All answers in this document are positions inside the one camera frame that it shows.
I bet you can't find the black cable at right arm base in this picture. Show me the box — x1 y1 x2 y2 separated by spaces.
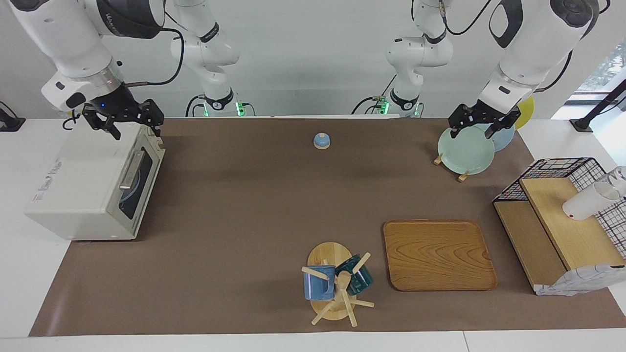
185 94 207 118

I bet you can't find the black oven power cable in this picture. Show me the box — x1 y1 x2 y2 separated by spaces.
62 110 83 131

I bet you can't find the white toaster oven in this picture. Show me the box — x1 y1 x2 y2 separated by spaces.
24 121 166 241

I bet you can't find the black cable at left arm base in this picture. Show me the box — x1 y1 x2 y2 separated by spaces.
351 73 398 115

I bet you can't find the checked grey cloth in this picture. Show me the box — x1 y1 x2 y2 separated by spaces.
535 263 626 297

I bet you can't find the wooden plate rack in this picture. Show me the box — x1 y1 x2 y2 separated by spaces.
433 153 470 182

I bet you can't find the black stand base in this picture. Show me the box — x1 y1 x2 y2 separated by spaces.
0 101 26 132

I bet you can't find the pale blue racked plate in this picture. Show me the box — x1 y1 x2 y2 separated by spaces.
473 122 515 153

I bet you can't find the light blue plate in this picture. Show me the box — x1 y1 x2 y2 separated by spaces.
121 169 143 208

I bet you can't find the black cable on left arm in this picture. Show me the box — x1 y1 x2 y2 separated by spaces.
411 0 612 93

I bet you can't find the wooden stepped shelf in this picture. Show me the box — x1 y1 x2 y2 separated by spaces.
493 177 626 293

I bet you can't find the dark green mug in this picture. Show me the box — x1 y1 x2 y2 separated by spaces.
335 254 374 296

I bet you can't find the wooden serving tray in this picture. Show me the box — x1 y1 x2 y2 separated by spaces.
383 220 498 292

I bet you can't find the yellow plate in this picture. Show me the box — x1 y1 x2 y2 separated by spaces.
516 95 535 131

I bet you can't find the blue mug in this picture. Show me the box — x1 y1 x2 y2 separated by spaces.
303 265 336 301

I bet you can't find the mint green plate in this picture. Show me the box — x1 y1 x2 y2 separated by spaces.
437 126 496 176

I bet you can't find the white cup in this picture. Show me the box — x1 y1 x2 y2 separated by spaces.
562 182 622 221

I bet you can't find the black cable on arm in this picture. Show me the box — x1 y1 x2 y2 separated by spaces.
411 0 612 93
122 27 185 88

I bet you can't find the wooden mug tree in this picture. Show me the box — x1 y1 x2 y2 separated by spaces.
301 242 375 327

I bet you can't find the brown table mat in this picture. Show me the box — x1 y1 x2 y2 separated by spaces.
28 117 626 337

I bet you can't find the window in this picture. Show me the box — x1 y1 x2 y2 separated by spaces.
575 39 626 94

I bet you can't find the black wire basket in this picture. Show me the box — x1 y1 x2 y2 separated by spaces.
492 157 626 260

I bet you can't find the oven door with handle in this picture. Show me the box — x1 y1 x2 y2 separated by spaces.
116 126 166 240

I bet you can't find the black cable at arm base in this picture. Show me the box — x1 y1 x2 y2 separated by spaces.
351 73 398 115
185 94 207 118

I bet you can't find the clear glass cup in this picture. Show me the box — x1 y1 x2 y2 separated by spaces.
601 166 626 198

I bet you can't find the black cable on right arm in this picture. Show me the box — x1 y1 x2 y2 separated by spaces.
122 27 185 88

